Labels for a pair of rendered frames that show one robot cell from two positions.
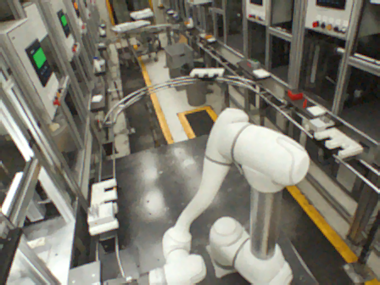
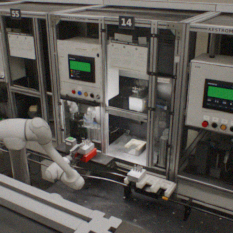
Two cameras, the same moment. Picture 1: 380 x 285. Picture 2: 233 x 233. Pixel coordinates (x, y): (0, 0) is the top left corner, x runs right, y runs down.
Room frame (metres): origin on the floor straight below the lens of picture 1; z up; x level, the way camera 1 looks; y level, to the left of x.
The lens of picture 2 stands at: (2.24, -1.23, 2.33)
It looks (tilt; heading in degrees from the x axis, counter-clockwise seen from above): 24 degrees down; 129
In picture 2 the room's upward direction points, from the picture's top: straight up
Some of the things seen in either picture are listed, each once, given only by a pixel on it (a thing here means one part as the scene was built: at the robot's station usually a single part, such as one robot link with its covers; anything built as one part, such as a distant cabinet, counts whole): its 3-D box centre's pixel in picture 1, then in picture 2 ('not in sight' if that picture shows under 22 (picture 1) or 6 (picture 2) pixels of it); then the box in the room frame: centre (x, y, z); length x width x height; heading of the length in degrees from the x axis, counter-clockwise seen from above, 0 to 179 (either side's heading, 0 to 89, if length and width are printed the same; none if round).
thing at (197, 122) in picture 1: (202, 124); not in sight; (3.16, -0.21, 0.01); 1.00 x 0.55 x 0.01; 10
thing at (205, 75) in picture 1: (207, 75); not in sight; (2.85, -0.32, 0.84); 0.37 x 0.14 x 0.10; 68
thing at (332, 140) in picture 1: (331, 141); not in sight; (1.34, -0.93, 0.84); 0.37 x 0.14 x 0.10; 10
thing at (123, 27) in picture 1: (135, 43); not in sight; (6.43, 0.90, 0.48); 0.88 x 0.56 x 0.96; 118
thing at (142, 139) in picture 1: (134, 78); not in sight; (5.46, 0.95, 0.01); 5.85 x 0.59 x 0.01; 10
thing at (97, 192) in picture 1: (105, 206); (149, 185); (1.08, 0.55, 0.84); 0.36 x 0.14 x 0.10; 10
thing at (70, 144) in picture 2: not in sight; (71, 144); (0.33, 0.47, 0.97); 0.08 x 0.08 x 0.12; 10
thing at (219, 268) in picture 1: (226, 250); not in sight; (0.77, -0.09, 0.71); 0.22 x 0.18 x 0.06; 10
